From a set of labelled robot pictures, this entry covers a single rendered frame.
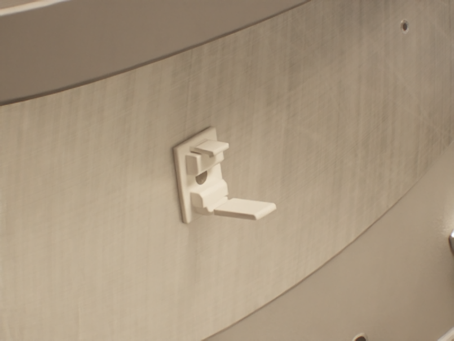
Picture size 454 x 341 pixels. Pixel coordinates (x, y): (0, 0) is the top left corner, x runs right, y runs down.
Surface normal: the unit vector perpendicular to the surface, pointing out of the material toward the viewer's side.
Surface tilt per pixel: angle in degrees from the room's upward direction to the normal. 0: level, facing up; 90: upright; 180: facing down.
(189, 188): 90
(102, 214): 90
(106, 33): 90
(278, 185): 90
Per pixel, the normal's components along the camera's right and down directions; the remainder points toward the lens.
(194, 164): -0.65, 0.36
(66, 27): 0.76, 0.17
